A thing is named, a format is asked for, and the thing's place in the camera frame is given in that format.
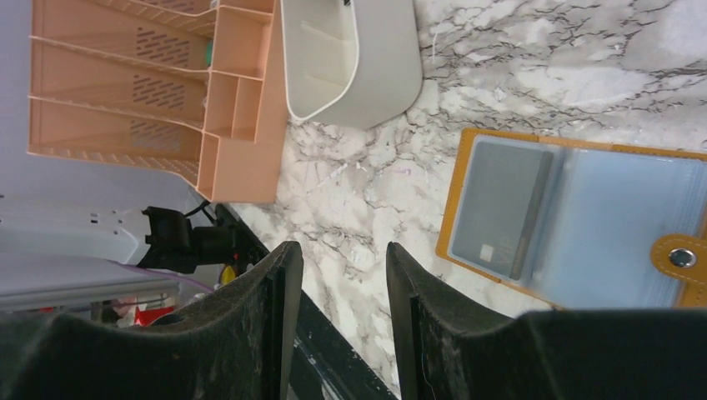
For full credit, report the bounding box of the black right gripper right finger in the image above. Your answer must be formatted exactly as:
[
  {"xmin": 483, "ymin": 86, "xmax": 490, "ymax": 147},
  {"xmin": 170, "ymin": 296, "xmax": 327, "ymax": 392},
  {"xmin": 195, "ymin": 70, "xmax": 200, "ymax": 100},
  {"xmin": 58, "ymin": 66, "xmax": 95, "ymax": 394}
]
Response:
[{"xmin": 386, "ymin": 242, "xmax": 706, "ymax": 399}]

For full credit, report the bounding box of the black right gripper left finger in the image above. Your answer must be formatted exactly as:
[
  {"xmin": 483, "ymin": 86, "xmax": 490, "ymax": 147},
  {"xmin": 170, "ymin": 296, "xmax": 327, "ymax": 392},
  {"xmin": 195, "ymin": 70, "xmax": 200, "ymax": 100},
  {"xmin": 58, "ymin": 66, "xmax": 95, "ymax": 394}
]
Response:
[{"xmin": 1, "ymin": 241, "xmax": 303, "ymax": 399}]

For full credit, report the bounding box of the yellow leather card holder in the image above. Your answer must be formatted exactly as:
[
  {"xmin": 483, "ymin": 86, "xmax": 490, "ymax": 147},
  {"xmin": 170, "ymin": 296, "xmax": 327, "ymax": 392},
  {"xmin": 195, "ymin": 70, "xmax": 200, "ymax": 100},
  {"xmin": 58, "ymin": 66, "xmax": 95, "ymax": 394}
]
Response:
[{"xmin": 436, "ymin": 128, "xmax": 706, "ymax": 308}]

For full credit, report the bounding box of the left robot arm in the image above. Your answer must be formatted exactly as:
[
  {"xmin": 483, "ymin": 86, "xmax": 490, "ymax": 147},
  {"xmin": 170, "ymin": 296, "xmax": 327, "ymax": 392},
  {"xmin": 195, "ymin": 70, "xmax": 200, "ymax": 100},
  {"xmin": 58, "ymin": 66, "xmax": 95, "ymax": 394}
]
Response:
[{"xmin": 1, "ymin": 197, "xmax": 236, "ymax": 312}]

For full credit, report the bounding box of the white plastic card tray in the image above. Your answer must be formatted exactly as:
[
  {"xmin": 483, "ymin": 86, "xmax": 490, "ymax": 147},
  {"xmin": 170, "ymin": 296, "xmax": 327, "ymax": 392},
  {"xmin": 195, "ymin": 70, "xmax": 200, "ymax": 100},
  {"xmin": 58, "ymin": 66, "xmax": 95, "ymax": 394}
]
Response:
[{"xmin": 280, "ymin": 0, "xmax": 423, "ymax": 130}]

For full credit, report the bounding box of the red object in rack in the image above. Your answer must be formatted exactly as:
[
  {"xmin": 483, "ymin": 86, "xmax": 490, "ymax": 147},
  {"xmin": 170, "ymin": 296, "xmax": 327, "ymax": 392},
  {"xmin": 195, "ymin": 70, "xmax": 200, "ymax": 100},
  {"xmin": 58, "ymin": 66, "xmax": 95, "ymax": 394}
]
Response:
[{"xmin": 133, "ymin": 306, "xmax": 175, "ymax": 326}]

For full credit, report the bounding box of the peach plastic file rack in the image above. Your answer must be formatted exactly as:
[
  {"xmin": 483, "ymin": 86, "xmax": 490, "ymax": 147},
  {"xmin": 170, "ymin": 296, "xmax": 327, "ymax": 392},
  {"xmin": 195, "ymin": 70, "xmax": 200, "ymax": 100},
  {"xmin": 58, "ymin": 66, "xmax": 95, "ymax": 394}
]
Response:
[{"xmin": 28, "ymin": 0, "xmax": 288, "ymax": 203}]

